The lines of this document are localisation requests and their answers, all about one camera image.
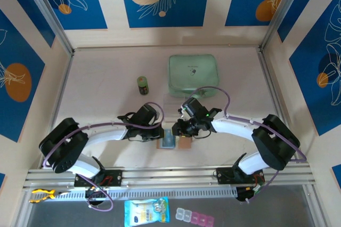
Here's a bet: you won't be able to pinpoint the brown leather card holder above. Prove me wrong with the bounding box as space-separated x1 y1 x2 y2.
156 128 193 151

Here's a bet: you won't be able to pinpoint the clear acrylic tray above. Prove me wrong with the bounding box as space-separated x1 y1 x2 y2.
162 93 189 124

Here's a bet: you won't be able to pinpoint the mint green zip pouch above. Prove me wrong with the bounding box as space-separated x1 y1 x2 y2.
167 54 221 99

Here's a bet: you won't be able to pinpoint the blue and yellow snack packet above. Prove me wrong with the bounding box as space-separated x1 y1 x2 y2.
124 197 171 225

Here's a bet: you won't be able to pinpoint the white and pink pill organizer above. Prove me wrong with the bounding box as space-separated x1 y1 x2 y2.
175 207 215 227

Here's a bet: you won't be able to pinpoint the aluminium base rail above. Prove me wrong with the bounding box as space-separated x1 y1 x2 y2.
22 165 318 192

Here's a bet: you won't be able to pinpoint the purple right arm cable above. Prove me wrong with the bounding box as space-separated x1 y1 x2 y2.
188 86 307 204

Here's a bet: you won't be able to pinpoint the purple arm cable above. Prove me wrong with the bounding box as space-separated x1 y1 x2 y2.
188 86 307 204
42 101 165 212

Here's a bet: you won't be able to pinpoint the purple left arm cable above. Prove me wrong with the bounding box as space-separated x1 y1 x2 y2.
42 101 165 212

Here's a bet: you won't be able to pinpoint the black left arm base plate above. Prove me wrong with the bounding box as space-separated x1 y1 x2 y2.
74 168 124 188

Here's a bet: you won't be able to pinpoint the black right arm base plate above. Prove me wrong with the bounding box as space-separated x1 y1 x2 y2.
215 167 266 185

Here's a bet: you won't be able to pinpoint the slotted grey cable duct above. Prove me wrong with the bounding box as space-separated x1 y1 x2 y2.
55 187 238 201

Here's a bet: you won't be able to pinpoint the aluminium table edge rail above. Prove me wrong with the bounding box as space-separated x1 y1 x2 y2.
39 51 76 169
257 47 301 164

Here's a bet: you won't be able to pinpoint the yellow handled pliers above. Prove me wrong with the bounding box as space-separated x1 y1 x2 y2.
29 188 71 204

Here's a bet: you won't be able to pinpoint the aluminium corner post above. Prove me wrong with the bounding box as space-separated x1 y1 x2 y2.
19 0 75 56
259 0 312 51

